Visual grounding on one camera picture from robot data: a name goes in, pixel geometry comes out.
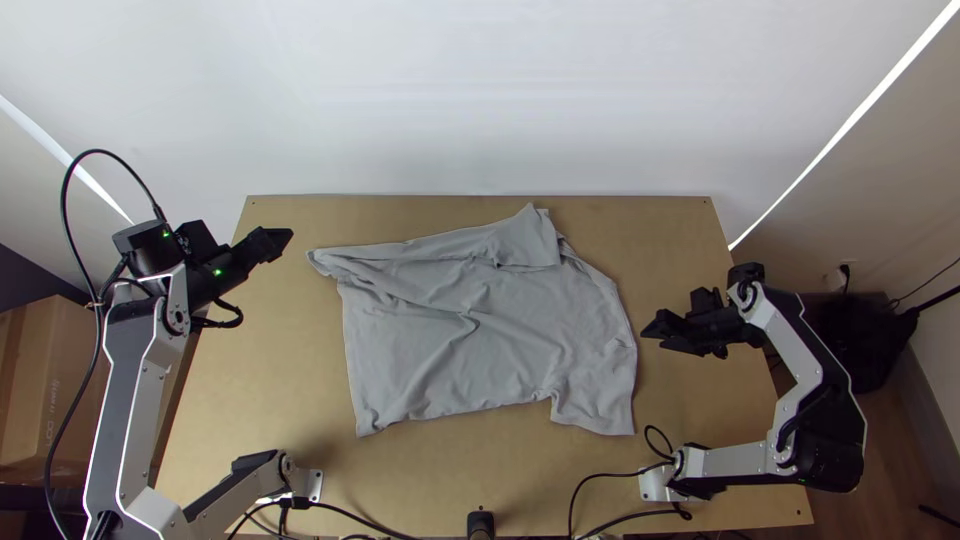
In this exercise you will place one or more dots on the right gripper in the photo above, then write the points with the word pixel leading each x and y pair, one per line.
pixel 720 331

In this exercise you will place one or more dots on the brown cardboard box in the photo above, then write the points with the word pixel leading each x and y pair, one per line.
pixel 45 375

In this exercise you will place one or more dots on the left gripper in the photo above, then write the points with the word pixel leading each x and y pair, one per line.
pixel 266 244

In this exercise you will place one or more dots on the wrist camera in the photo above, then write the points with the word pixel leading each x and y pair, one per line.
pixel 199 238
pixel 706 300

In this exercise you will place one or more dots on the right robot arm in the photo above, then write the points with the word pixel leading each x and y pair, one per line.
pixel 821 435

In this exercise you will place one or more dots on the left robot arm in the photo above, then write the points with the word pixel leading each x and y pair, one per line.
pixel 139 375

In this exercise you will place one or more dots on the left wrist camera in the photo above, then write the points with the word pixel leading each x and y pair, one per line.
pixel 199 238

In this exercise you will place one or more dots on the grey t-shirt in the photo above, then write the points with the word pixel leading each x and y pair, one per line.
pixel 480 330

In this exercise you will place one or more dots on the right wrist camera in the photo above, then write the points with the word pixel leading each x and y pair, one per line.
pixel 706 300

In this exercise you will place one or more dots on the black bag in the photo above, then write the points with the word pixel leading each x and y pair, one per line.
pixel 862 337

